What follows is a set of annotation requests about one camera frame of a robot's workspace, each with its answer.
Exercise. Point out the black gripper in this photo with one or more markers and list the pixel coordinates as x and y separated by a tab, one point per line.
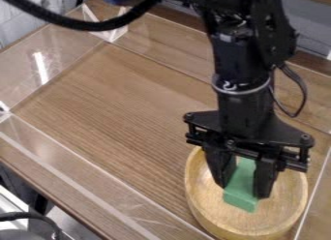
273	143

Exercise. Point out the green rectangular block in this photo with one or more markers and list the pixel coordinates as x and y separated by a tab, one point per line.
240	190

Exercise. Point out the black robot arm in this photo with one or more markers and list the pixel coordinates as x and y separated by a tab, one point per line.
253	41

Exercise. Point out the brown wooden bowl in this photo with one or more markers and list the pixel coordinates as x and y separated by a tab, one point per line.
230	223

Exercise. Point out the clear acrylic tray wall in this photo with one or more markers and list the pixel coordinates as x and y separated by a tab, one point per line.
93	131

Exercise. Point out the clear acrylic corner bracket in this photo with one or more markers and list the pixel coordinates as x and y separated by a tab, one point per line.
110	35

